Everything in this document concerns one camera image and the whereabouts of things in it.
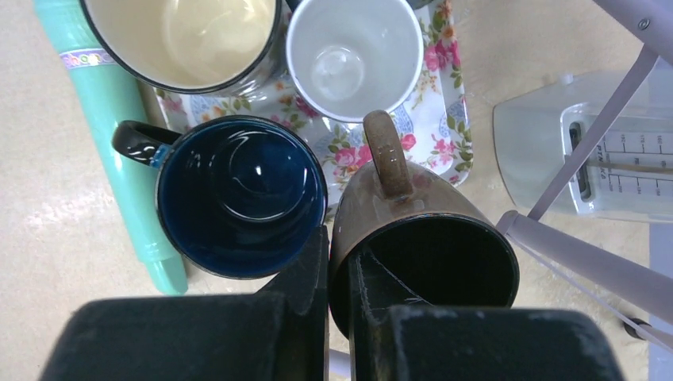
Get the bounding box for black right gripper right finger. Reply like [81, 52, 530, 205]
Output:
[347, 254, 623, 380]

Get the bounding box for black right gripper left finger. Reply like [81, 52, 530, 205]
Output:
[41, 226, 329, 380]

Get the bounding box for brown mug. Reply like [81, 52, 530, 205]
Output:
[329, 110, 520, 334]

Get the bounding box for dark blue mug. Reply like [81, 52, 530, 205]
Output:
[111, 115, 329, 279]

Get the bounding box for grey coffee print mug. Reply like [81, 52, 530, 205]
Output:
[286, 0, 424, 123]

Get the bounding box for cream enamel mug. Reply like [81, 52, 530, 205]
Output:
[80, 0, 287, 96]

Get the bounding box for floral pattern tray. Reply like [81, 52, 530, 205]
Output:
[154, 1, 474, 221]

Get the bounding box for silver metronome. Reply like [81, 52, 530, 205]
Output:
[493, 70, 672, 222]

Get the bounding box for teal toy microphone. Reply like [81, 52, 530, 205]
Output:
[32, 0, 189, 297]

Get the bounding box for lilac music stand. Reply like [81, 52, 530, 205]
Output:
[328, 0, 673, 381]

